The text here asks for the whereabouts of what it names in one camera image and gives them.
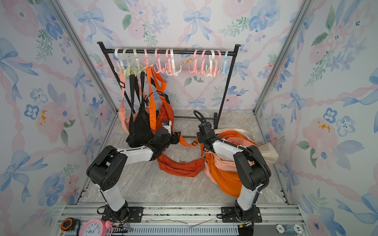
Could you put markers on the light blue hook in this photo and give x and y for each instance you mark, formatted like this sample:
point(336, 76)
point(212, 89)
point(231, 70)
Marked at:
point(225, 68)

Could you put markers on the beige crossbody bag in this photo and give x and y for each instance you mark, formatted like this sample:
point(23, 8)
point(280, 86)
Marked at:
point(268, 152)

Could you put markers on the orange black tape measure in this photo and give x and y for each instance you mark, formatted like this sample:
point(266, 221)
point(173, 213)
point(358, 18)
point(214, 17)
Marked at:
point(70, 224)

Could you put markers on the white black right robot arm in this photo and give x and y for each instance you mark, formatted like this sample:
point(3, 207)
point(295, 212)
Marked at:
point(251, 168)

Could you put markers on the white poker chips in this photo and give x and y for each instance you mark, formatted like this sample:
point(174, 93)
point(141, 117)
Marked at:
point(292, 229)

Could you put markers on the pink alarm clock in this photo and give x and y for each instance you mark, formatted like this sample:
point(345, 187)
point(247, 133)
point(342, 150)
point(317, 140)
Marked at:
point(97, 227)

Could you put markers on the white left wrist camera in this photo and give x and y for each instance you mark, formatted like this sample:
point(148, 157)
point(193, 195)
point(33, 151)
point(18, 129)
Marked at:
point(167, 125)

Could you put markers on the black clothes rack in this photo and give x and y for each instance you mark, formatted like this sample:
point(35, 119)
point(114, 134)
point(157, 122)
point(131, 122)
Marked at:
point(217, 116)

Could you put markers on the white hook leftmost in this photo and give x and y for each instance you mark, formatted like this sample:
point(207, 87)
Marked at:
point(119, 62)

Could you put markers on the black crossbody bag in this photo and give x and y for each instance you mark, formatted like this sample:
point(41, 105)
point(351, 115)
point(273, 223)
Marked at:
point(140, 132)

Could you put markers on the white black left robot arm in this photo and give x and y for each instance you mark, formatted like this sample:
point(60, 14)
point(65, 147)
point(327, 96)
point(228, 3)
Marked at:
point(105, 171)

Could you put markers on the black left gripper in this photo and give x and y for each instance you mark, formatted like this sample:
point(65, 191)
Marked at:
point(175, 137)

